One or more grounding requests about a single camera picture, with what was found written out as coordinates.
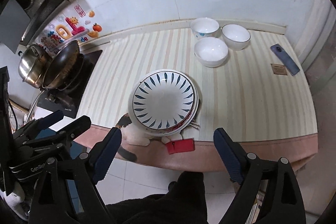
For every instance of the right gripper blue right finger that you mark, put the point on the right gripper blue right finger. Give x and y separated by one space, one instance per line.
237 162

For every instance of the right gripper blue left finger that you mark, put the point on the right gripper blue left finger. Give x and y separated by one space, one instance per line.
103 153

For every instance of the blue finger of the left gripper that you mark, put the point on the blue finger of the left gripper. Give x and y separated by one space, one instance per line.
51 119

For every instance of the white plate with twig pattern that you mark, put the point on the white plate with twig pattern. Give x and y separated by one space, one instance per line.
194 108

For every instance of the white plate blue leaf pattern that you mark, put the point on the white plate blue leaf pattern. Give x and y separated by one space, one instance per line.
164 99

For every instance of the plain white bowl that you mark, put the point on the plain white bowl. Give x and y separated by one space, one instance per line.
211 52

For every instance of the white bowl gold rim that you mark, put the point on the white bowl gold rim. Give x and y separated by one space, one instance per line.
235 36

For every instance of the white bowl blue flower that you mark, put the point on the white bowl blue flower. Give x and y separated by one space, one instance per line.
204 27

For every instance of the white plate pink flowers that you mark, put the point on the white plate pink flowers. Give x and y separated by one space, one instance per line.
171 109

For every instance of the black induction cooktop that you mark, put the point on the black induction cooktop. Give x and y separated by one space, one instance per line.
67 97

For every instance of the black frying pan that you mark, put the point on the black frying pan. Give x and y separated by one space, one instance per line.
57 71

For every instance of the red tag on tablecloth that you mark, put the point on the red tag on tablecloth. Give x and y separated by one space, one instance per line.
180 146

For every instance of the person dark clothing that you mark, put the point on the person dark clothing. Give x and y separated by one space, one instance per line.
185 202

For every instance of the striped cat tablecloth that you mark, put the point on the striped cat tablecloth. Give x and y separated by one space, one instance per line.
272 115

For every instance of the brown card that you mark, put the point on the brown card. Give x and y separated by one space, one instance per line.
279 69

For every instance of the blue smartphone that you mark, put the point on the blue smartphone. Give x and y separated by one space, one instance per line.
286 60

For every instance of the black range hood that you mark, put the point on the black range hood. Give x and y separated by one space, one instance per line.
23 20

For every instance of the colourful wall sticker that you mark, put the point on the colourful wall sticker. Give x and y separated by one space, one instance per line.
76 22

